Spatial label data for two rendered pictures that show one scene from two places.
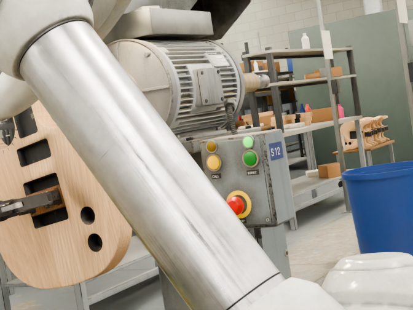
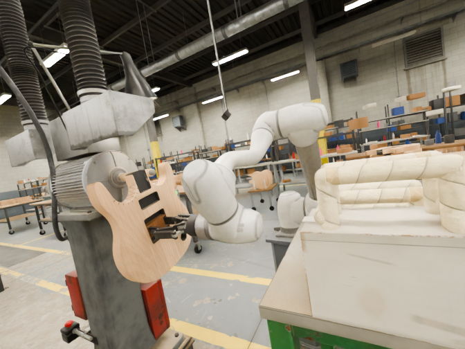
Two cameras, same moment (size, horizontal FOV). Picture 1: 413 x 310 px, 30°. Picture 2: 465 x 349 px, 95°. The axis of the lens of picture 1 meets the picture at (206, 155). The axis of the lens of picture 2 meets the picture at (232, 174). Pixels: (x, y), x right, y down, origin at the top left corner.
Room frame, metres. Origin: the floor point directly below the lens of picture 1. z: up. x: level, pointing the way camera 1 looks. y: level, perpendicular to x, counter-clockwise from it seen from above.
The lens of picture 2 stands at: (1.33, 1.16, 1.26)
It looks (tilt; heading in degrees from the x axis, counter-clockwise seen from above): 5 degrees down; 267
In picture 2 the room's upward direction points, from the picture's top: 10 degrees counter-clockwise
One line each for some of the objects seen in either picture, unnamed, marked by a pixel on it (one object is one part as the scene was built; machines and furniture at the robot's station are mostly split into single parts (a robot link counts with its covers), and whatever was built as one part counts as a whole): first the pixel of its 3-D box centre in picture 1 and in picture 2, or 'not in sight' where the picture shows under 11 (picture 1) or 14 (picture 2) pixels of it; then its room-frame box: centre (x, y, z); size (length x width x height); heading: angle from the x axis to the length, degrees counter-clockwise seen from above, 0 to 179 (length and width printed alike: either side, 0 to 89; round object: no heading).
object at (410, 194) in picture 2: not in sight; (375, 196); (0.99, 0.69, 1.12); 0.20 x 0.03 x 0.03; 147
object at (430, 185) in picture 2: not in sight; (434, 185); (0.96, 0.80, 1.15); 0.03 x 0.03 x 0.09
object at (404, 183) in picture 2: not in sight; (372, 188); (0.95, 0.62, 1.12); 0.20 x 0.03 x 0.03; 147
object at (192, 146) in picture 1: (190, 142); (93, 209); (2.01, 0.04, 1.11); 0.36 x 0.24 x 0.04; 148
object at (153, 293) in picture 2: not in sight; (144, 300); (1.92, -0.10, 0.49); 0.25 x 0.12 x 0.37; 148
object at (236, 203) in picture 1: (236, 205); not in sight; (1.63, -0.05, 0.98); 0.04 x 0.04 x 0.04; 58
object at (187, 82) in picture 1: (171, 90); (96, 181); (1.95, 0.06, 1.25); 0.41 x 0.27 x 0.26; 148
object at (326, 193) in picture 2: not in sight; (326, 202); (1.15, 0.78, 1.15); 0.03 x 0.03 x 0.09
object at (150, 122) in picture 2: not in sight; (152, 133); (4.36, -9.60, 2.99); 0.41 x 0.41 x 5.98; 58
